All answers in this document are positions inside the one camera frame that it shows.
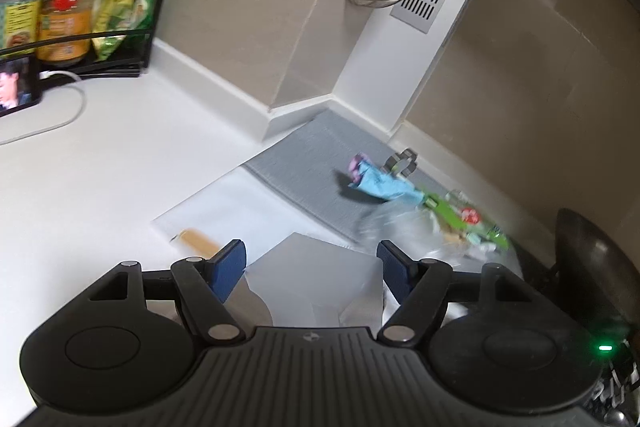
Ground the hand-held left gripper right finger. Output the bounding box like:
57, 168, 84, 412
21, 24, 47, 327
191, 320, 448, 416
377, 241, 548, 349

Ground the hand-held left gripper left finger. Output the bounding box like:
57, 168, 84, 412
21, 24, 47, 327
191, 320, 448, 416
80, 239, 247, 348

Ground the green cartoon print packet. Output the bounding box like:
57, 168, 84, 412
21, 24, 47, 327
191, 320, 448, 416
422, 191, 512, 254

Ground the wooden stick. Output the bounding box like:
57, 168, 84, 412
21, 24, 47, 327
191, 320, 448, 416
170, 228, 222, 256

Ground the clear plastic bag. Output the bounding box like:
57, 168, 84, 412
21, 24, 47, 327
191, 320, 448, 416
357, 201, 483, 269

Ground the black wok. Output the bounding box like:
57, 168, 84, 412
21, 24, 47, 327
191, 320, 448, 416
551, 207, 640, 344

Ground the light blue wrapper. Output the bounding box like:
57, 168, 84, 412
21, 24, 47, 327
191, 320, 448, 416
347, 159, 425, 208

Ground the grey metal clip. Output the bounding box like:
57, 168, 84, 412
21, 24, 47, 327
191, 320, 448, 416
384, 148, 419, 180

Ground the purple wrapper scrap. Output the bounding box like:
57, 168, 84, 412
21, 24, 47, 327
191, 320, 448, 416
348, 153, 372, 188

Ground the grey ribbed mat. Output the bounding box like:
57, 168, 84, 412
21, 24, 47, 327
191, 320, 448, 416
244, 109, 451, 249

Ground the black phone with lit screen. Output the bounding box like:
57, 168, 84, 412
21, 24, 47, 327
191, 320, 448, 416
0, 56, 43, 118

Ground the yellow green seasoning packet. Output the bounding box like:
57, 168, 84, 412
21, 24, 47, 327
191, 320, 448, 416
92, 0, 147, 60

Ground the white charging cable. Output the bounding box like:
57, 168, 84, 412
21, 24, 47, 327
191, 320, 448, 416
0, 69, 87, 146

